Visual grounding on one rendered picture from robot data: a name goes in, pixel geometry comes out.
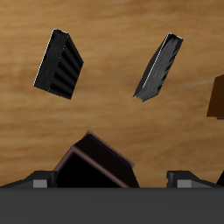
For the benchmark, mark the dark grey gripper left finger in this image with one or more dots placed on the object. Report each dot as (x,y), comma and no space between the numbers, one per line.
(40,180)

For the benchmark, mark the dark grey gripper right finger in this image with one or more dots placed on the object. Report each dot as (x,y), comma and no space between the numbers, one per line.
(186,180)

